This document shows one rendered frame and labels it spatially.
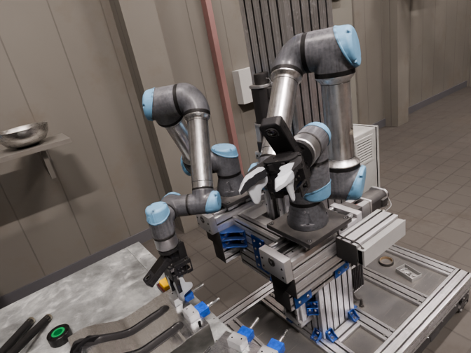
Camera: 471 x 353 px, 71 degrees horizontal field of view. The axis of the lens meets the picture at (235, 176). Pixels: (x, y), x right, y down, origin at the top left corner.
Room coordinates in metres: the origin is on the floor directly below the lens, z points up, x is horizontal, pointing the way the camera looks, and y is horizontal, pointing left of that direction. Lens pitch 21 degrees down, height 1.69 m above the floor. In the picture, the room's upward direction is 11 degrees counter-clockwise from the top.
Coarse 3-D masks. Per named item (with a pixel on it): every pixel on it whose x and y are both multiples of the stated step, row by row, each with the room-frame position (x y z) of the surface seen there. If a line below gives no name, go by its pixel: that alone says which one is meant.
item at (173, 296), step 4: (200, 284) 1.01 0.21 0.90; (196, 288) 1.00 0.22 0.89; (172, 292) 0.97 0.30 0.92; (176, 292) 0.97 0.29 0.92; (188, 292) 0.97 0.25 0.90; (192, 292) 0.97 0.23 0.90; (172, 296) 0.95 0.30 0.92; (176, 296) 0.95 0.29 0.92; (184, 296) 0.96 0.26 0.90; (188, 296) 0.96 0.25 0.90; (192, 296) 0.97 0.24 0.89; (172, 300) 0.94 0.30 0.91; (176, 300) 0.93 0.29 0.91; (180, 300) 0.94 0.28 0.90; (188, 300) 0.96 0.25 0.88; (176, 304) 0.93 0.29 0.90; (180, 304) 0.94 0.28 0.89
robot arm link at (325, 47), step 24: (312, 48) 0.97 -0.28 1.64; (336, 48) 0.93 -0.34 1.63; (312, 72) 1.02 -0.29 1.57; (336, 72) 0.94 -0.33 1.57; (336, 96) 0.96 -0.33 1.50; (336, 120) 0.96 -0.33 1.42; (336, 144) 0.96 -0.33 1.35; (336, 168) 0.95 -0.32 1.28; (360, 168) 0.95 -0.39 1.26; (336, 192) 0.95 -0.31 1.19; (360, 192) 0.92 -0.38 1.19
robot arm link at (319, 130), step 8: (304, 128) 0.77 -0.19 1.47; (312, 128) 0.76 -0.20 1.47; (320, 128) 0.77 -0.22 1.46; (328, 128) 0.80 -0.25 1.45; (320, 136) 0.74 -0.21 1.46; (328, 136) 0.77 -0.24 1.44; (320, 144) 0.72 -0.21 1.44; (328, 144) 0.79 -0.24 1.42; (320, 152) 0.72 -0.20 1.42; (320, 160) 0.74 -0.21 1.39
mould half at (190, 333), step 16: (160, 304) 0.96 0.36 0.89; (128, 320) 0.92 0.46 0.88; (160, 320) 0.88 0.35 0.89; (176, 320) 0.86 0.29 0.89; (80, 336) 0.83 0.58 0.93; (144, 336) 0.83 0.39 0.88; (176, 336) 0.80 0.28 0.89; (192, 336) 0.79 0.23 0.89; (208, 336) 0.81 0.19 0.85; (96, 352) 0.75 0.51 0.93; (112, 352) 0.76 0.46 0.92; (160, 352) 0.75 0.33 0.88; (176, 352) 0.75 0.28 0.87; (192, 352) 0.78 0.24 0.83
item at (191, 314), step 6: (216, 300) 0.92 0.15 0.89; (192, 306) 0.88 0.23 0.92; (198, 306) 0.89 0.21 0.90; (204, 306) 0.89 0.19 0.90; (210, 306) 0.90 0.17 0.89; (186, 312) 0.86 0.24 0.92; (192, 312) 0.85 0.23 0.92; (198, 312) 0.86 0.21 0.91; (204, 312) 0.87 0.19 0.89; (186, 318) 0.86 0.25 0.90; (192, 318) 0.84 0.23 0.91; (198, 318) 0.85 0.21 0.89
